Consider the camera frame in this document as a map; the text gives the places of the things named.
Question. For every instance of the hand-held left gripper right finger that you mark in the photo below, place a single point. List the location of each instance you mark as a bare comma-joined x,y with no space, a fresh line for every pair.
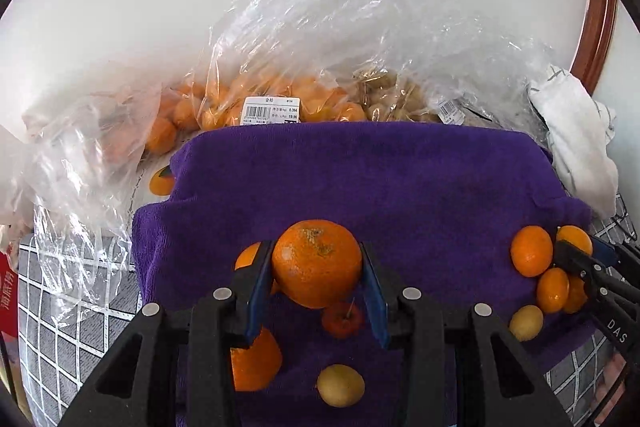
375,302

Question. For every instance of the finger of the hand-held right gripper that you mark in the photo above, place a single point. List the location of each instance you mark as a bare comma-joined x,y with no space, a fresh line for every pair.
577,264
602,249

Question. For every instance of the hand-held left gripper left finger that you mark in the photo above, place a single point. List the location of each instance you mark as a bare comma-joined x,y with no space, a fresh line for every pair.
257,292

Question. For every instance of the orange mandarin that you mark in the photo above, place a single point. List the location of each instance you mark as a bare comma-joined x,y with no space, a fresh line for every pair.
553,289
575,298
575,237
531,251

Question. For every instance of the small mandarin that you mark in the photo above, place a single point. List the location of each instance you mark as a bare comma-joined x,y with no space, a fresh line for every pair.
246,258

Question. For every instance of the small red fruit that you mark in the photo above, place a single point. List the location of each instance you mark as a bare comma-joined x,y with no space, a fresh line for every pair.
342,321

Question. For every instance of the large scarred mandarin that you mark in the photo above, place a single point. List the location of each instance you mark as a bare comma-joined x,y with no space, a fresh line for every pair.
317,263

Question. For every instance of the mandarin with stem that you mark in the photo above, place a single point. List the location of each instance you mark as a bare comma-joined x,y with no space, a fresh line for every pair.
257,359

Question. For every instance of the yellow round fruit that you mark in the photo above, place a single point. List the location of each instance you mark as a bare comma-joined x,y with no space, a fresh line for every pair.
340,385
526,322

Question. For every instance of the purple towel-covered tray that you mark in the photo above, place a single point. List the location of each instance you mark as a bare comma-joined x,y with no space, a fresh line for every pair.
375,177

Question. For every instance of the person's right hand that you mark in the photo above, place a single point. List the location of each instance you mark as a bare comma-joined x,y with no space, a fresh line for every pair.
615,374

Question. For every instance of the white towel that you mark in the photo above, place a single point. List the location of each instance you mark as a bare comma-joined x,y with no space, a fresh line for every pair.
580,147

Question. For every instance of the white box with orange print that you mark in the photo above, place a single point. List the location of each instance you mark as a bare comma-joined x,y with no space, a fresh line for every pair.
160,182

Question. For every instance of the grey checked tablecloth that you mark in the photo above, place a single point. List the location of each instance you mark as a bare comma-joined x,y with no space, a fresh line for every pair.
65,337

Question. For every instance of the clear bag of mandarins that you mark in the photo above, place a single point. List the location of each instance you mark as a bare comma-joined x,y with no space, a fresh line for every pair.
90,147

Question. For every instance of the clear bag of kumquats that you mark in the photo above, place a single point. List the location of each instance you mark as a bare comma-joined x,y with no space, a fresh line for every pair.
280,57

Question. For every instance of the clear bag of brown fruit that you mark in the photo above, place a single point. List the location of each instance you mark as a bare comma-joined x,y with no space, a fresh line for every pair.
440,57

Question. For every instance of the red paper bag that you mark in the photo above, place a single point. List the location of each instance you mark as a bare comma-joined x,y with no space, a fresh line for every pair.
6,297

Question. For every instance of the white plastic bag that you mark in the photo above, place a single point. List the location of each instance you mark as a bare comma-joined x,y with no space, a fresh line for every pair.
12,167

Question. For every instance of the brown wooden door frame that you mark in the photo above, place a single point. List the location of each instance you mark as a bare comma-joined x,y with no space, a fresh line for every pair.
597,32

